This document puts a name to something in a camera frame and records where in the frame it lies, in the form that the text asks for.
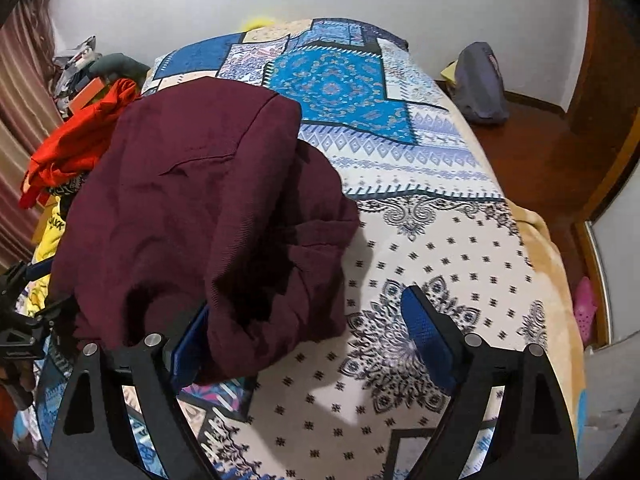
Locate grey bag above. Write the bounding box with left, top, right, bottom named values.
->
left=450, top=41, right=511, bottom=126

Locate pink clog shoe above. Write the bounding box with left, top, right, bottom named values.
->
left=572, top=276, right=599, bottom=344

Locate orange box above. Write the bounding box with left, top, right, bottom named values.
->
left=67, top=76, right=109, bottom=114

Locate red garment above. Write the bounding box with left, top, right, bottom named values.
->
left=19, top=77, right=142, bottom=209

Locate pile of patterned bags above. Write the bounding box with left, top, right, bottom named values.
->
left=52, top=35, right=104, bottom=97

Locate blue patchwork bed sheet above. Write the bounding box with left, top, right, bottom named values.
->
left=15, top=17, right=576, bottom=480

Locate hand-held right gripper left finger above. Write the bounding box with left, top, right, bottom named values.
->
left=47, top=304, right=221, bottom=480

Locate yellow pillow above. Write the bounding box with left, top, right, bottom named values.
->
left=240, top=14, right=279, bottom=31

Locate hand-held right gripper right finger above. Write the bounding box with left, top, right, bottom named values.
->
left=400, top=285, right=581, bottom=480

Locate maroon button-up shirt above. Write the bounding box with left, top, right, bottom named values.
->
left=49, top=76, right=362, bottom=387

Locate beige blanket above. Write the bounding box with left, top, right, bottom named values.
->
left=505, top=200, right=589, bottom=441

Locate yellow garment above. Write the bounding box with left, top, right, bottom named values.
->
left=30, top=195, right=69, bottom=267

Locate striped curtain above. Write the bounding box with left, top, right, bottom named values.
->
left=0, top=0, right=67, bottom=271

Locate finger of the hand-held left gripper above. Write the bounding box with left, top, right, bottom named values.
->
left=20, top=294, right=77, bottom=334
left=0, top=259, right=55, bottom=297

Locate black patterned garment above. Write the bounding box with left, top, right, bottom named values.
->
left=46, top=174, right=92, bottom=197

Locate wooden door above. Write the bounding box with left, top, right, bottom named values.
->
left=567, top=0, right=640, bottom=136

